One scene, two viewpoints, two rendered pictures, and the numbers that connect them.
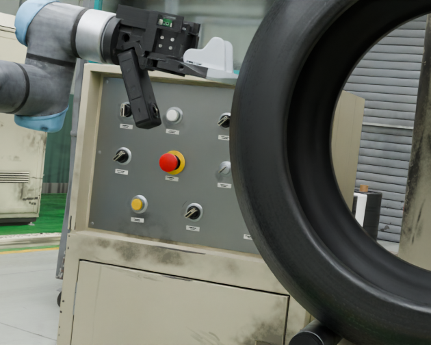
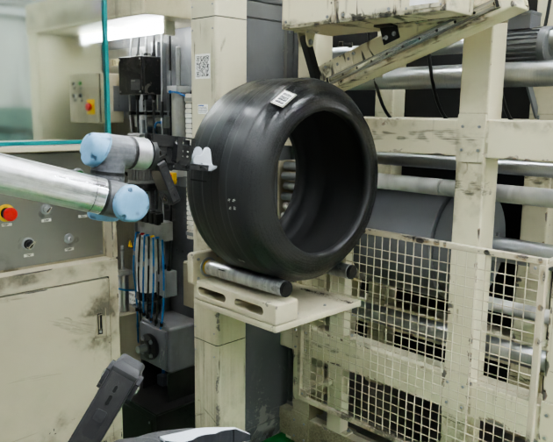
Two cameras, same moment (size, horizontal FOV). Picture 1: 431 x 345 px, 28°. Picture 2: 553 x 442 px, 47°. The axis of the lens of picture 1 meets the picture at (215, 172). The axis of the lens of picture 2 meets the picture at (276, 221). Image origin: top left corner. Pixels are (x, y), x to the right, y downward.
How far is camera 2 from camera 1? 143 cm
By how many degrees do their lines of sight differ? 63
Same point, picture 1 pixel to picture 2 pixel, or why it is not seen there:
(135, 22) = (164, 144)
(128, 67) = (165, 171)
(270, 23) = (257, 142)
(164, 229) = (7, 262)
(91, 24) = (147, 149)
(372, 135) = not seen: outside the picture
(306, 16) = (277, 139)
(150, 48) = (181, 159)
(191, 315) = (51, 312)
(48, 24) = (121, 152)
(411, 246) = not seen: hidden behind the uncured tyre
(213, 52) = (206, 155)
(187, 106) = not seen: hidden behind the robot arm
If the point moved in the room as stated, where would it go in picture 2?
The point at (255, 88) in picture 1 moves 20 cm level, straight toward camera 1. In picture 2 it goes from (261, 176) to (333, 181)
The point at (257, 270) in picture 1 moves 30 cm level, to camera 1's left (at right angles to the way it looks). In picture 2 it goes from (87, 268) to (10, 291)
